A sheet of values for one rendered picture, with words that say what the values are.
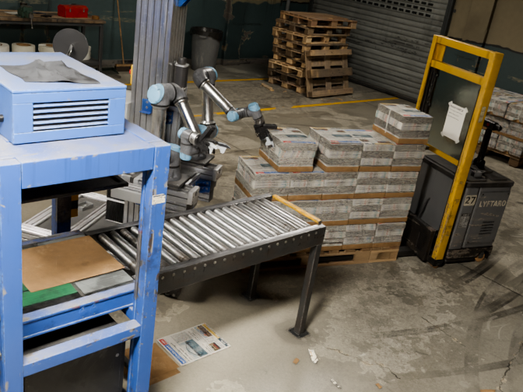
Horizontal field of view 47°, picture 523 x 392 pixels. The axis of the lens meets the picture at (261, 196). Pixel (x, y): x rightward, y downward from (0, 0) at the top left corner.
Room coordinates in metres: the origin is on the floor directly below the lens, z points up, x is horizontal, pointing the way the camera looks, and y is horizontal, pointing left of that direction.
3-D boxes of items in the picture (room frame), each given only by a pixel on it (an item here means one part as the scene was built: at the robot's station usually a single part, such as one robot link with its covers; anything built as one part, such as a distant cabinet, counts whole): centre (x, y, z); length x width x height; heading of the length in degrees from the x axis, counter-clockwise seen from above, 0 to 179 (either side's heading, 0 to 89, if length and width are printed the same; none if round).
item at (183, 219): (3.04, 0.29, 0.77); 0.47 x 0.05 x 0.05; 45
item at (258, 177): (4.43, -0.38, 0.42); 1.17 x 0.39 x 0.83; 116
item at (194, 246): (2.94, 0.38, 0.77); 0.47 x 0.05 x 0.05; 45
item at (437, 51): (5.23, -1.28, 0.97); 0.09 x 0.09 x 1.75; 26
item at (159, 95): (3.61, 0.71, 1.19); 0.15 x 0.12 x 0.55; 143
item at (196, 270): (2.91, 0.06, 0.74); 1.34 x 0.05 x 0.12; 135
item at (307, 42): (11.25, -0.48, 0.65); 1.33 x 0.94 x 1.30; 139
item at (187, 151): (3.46, 0.49, 1.12); 0.11 x 0.08 x 0.11; 143
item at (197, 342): (3.06, 0.27, 0.00); 0.37 x 0.28 x 0.01; 135
